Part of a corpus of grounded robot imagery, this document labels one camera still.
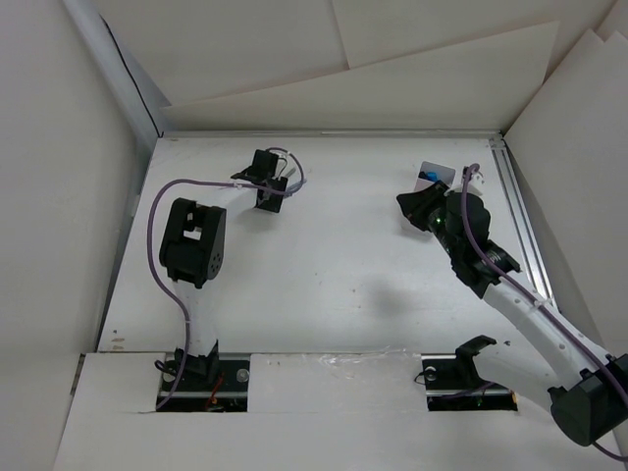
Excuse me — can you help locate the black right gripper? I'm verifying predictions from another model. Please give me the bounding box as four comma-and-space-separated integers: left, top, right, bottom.
396, 180, 462, 258

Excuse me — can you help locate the light blue pen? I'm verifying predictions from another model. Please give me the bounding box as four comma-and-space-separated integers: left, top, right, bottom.
286, 180, 307, 197

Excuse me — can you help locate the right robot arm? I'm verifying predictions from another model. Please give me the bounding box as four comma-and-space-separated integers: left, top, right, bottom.
396, 181, 627, 447

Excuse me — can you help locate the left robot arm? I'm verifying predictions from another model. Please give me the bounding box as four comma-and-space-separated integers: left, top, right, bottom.
149, 147, 305, 390

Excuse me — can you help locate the white compartment organizer box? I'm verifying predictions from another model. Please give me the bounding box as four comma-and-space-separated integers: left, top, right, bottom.
401, 160, 457, 235

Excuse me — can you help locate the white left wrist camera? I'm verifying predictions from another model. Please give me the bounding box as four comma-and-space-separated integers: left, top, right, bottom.
274, 150, 293, 172

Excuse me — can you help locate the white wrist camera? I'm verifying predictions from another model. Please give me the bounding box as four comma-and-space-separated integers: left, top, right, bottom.
461, 166, 485, 196
274, 150, 293, 172

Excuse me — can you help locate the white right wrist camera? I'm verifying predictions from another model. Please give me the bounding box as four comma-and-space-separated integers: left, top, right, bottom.
461, 166, 485, 196

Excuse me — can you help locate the aluminium rail right side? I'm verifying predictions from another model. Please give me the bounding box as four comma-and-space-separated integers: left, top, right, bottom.
489, 134, 556, 307

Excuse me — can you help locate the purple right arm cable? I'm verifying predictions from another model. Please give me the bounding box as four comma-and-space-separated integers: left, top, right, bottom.
463, 163, 628, 462

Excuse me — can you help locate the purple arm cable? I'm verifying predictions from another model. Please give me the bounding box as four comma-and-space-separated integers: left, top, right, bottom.
146, 145, 309, 411
463, 163, 628, 462

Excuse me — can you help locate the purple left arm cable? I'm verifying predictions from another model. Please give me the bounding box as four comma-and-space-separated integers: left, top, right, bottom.
146, 145, 309, 411

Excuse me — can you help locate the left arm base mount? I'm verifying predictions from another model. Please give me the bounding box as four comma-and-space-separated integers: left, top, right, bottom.
156, 354, 250, 413

